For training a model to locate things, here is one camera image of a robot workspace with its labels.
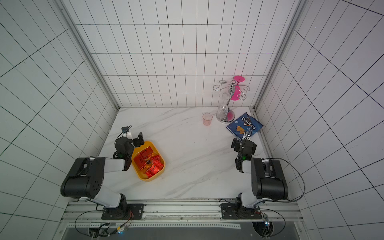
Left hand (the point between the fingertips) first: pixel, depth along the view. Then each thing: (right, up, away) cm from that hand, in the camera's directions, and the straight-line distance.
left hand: (134, 135), depth 95 cm
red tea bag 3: (+17, -13, -11) cm, 24 cm away
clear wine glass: (+58, +15, +6) cm, 60 cm away
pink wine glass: (+67, +27, +2) cm, 72 cm away
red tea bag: (+9, -11, -2) cm, 14 cm away
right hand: (+68, -1, -1) cm, 68 cm away
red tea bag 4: (+17, -17, -11) cm, 27 cm away
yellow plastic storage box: (+4, -9, -1) cm, 10 cm away
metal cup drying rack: (+65, +13, +16) cm, 68 cm away
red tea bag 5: (+14, -20, -12) cm, 27 cm away
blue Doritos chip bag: (+76, +8, +12) cm, 77 cm away
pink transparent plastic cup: (+48, +11, +13) cm, 51 cm away
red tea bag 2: (+6, -14, -6) cm, 16 cm away
